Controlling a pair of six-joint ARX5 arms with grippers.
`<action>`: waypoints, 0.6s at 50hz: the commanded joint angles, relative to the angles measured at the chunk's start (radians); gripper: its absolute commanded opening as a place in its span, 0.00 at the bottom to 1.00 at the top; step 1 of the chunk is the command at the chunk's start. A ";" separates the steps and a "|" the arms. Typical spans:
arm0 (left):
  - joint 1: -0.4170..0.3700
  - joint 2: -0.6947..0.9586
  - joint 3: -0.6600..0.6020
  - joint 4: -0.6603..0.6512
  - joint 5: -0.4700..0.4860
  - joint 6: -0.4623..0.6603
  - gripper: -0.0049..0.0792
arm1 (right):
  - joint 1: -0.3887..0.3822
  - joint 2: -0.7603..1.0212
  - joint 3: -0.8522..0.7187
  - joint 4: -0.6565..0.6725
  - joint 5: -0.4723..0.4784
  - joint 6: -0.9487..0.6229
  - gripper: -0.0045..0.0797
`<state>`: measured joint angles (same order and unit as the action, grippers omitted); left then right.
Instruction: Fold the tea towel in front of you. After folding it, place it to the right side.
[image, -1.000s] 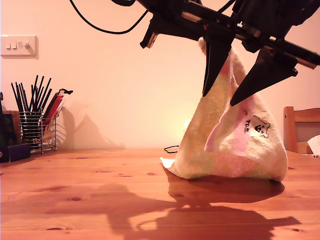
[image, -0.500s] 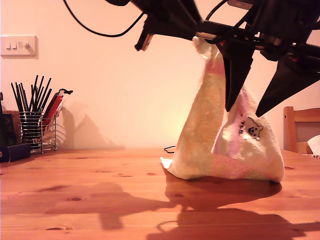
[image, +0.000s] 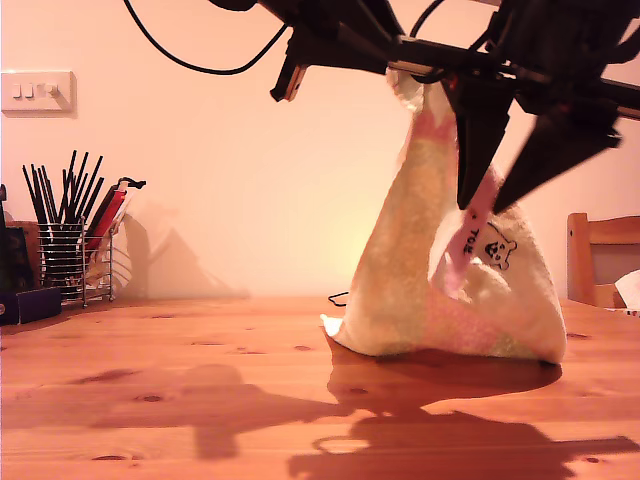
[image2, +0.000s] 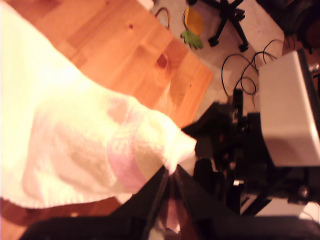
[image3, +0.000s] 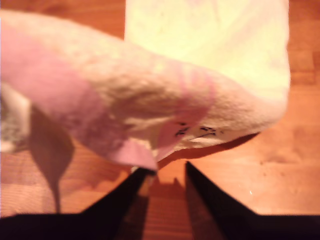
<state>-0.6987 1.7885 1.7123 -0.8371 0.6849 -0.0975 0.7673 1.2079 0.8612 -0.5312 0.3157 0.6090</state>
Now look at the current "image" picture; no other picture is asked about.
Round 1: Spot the brown cardboard box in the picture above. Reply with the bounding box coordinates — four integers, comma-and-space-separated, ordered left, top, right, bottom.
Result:
592, 282, 626, 309

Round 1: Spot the wooden chair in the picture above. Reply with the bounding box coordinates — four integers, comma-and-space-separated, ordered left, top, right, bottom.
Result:
567, 212, 640, 309

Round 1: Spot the thin black chopstick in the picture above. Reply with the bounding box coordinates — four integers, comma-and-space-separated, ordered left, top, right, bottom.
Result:
58, 149, 79, 223
81, 175, 107, 226
68, 150, 91, 223
22, 164, 49, 225
76, 154, 106, 223
42, 164, 61, 223

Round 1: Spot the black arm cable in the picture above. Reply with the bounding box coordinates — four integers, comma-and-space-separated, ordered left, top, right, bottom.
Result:
122, 0, 291, 76

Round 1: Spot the cream pink striped tea towel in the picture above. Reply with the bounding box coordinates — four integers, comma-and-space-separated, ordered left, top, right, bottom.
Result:
319, 67, 569, 364

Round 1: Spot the white wall light switch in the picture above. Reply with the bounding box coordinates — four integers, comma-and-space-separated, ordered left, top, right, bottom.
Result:
1, 70, 79, 117

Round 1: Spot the dark printed carton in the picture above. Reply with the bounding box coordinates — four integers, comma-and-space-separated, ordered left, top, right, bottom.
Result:
0, 222, 39, 293

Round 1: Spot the metal wire utensil holder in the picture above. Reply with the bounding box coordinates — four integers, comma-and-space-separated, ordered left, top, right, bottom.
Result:
37, 218, 117, 306

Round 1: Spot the dark blue box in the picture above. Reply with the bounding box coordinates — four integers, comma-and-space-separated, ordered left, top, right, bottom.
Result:
0, 287, 64, 326

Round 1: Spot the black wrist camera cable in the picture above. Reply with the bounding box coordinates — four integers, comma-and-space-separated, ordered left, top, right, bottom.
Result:
409, 0, 446, 40

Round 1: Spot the red black chopstick packet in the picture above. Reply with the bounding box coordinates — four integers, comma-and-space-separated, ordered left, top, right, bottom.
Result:
87, 175, 149, 237

